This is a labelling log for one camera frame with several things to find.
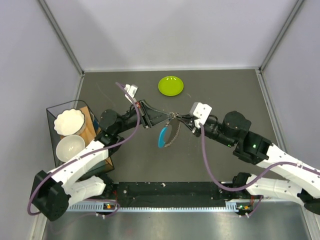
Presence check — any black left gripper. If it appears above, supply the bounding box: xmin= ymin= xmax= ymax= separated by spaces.
xmin=115 ymin=99 xmax=172 ymax=134

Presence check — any metal key organizer blue handle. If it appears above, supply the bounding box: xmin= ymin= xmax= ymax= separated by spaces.
xmin=157 ymin=112 xmax=181 ymax=148

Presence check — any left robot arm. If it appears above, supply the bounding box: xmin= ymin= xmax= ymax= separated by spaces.
xmin=27 ymin=100 xmax=172 ymax=222

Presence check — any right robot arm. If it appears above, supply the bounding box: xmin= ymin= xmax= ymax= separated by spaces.
xmin=177 ymin=111 xmax=320 ymax=215

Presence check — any lime green plate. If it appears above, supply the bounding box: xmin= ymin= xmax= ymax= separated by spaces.
xmin=158 ymin=76 xmax=184 ymax=97

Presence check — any teal blue mug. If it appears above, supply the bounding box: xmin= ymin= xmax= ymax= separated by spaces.
xmin=90 ymin=112 xmax=99 ymax=132

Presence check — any white scalloped bowl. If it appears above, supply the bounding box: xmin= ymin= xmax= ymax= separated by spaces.
xmin=53 ymin=108 xmax=86 ymax=137

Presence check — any plain white bowl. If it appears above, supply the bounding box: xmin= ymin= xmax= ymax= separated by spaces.
xmin=55 ymin=135 xmax=86 ymax=163

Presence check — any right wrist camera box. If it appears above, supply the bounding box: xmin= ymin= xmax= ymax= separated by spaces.
xmin=189 ymin=102 xmax=212 ymax=129

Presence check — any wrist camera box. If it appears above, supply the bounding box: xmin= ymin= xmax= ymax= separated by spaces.
xmin=189 ymin=102 xmax=212 ymax=129
xmin=124 ymin=84 xmax=139 ymax=104

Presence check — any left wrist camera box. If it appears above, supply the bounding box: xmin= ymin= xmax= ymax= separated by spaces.
xmin=124 ymin=84 xmax=139 ymax=104

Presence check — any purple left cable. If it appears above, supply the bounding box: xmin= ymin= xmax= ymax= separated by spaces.
xmin=26 ymin=81 xmax=141 ymax=216

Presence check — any black wire shelf rack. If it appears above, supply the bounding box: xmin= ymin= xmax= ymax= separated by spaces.
xmin=46 ymin=100 xmax=100 ymax=168

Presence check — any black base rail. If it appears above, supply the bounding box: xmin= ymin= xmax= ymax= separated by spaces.
xmin=102 ymin=181 xmax=253 ymax=208

